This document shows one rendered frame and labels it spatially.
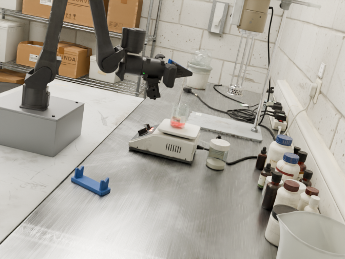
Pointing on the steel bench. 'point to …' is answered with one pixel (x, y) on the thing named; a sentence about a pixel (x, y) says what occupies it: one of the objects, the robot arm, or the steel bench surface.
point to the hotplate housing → (167, 146)
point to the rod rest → (98, 187)
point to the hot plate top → (190, 132)
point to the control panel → (147, 133)
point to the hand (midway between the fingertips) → (180, 72)
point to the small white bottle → (313, 204)
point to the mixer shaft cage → (234, 89)
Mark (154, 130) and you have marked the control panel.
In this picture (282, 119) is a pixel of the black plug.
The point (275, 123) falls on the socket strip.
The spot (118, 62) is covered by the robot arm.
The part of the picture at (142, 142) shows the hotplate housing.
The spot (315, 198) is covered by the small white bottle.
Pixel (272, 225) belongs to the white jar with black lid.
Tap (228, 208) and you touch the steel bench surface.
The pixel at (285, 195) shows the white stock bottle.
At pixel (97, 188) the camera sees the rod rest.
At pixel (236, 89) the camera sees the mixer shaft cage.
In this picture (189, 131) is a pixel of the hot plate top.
